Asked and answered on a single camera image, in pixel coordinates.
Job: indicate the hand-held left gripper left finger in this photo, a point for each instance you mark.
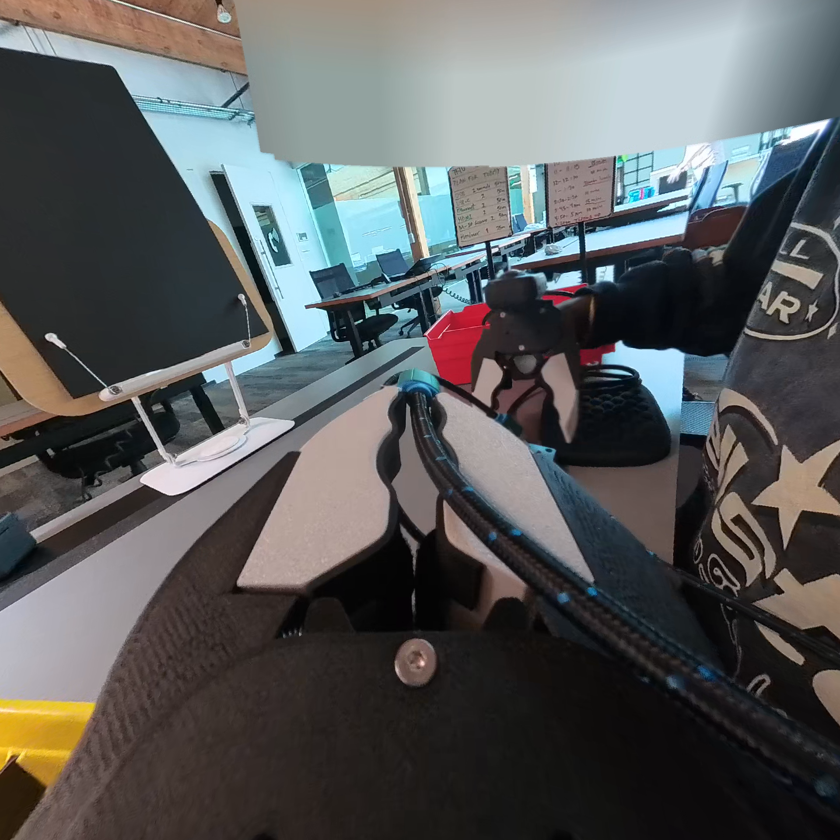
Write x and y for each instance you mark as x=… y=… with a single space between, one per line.
x=321 y=505

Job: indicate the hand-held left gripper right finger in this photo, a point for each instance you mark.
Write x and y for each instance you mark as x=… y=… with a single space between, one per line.
x=505 y=479

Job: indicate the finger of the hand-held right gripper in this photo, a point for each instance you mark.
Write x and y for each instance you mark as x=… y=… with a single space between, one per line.
x=485 y=388
x=561 y=407

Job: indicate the person's right forearm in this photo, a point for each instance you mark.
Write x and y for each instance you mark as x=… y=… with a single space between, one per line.
x=669 y=308

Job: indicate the person's right hand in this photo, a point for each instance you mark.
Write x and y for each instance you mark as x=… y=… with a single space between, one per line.
x=577 y=316

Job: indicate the red plastic bin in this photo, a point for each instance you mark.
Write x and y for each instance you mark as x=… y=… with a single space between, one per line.
x=453 y=341

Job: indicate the black mesh cushion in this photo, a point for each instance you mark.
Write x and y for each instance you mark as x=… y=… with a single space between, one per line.
x=617 y=426

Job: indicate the handwritten whiteboard on stand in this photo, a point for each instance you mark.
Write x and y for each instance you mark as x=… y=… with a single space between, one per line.
x=581 y=190
x=479 y=207

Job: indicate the wooden edge office desk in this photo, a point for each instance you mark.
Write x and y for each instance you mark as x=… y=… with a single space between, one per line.
x=623 y=239
x=394 y=289

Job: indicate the black office chair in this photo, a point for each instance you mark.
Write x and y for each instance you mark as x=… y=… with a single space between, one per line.
x=394 y=262
x=341 y=289
x=111 y=446

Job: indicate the person's printed dark shirt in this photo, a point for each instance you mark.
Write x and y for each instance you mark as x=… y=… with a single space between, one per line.
x=774 y=459

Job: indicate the white door with dark window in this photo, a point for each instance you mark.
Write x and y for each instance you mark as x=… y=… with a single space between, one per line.
x=262 y=197

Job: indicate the dark teal box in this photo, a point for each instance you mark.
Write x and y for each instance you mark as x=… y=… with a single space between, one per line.
x=13 y=544

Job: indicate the black sheet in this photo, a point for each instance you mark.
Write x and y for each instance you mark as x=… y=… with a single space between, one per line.
x=98 y=229

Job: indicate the yellow plastic bin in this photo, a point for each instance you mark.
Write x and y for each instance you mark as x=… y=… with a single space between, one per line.
x=39 y=728

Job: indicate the ceiling spot light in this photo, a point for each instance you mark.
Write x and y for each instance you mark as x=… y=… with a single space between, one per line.
x=224 y=12

